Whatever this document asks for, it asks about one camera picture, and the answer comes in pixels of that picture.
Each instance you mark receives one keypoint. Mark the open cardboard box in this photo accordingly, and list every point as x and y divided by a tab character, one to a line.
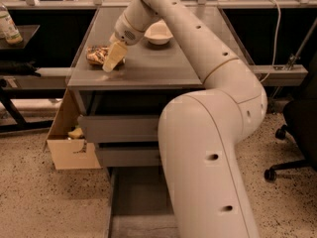
68	153

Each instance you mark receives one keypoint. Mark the black office chair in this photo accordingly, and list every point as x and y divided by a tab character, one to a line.
300	115

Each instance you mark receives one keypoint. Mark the grey top drawer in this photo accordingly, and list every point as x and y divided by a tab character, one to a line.
118	129

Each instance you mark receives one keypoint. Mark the clear bottle with label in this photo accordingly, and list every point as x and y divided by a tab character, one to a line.
8	27

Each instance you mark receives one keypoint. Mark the black side table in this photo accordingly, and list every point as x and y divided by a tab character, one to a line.
8	72

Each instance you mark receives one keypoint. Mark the grey drawer cabinet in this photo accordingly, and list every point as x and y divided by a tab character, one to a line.
132	66

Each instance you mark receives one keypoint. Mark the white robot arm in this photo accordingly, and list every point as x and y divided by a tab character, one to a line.
198	131

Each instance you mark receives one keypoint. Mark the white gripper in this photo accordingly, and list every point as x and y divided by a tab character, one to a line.
125	33

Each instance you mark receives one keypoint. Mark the grey open bottom drawer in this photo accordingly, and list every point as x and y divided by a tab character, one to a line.
139	205

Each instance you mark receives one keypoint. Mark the yellow item in box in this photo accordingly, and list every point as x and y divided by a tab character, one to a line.
75	134

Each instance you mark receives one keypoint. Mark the grey middle drawer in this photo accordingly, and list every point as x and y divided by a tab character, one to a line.
137	154

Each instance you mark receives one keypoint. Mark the white paper bowl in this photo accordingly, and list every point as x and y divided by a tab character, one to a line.
158	33

